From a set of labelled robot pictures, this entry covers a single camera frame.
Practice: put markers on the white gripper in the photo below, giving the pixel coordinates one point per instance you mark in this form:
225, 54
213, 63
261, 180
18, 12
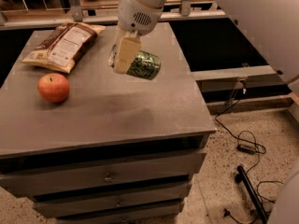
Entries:
136, 16

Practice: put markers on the green soda can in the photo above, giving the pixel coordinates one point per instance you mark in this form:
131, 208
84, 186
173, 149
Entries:
145, 65

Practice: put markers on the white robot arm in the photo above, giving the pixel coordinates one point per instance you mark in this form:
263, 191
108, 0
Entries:
271, 26

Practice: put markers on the brown chip bag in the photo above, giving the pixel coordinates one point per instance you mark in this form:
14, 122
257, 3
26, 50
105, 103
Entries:
65, 46

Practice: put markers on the red apple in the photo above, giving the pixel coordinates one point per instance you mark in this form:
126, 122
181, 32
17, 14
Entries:
53, 87

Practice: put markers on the grey drawer cabinet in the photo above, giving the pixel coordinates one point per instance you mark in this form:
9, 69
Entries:
149, 134

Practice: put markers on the top drawer knob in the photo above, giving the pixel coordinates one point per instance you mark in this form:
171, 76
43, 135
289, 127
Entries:
108, 178

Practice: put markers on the black power adapter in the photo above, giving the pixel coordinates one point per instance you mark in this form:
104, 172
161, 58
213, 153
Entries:
246, 149

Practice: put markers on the black stand leg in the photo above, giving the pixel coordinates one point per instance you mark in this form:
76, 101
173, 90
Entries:
243, 177

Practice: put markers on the metal railing frame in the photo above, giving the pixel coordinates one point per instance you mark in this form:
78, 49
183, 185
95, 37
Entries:
30, 14

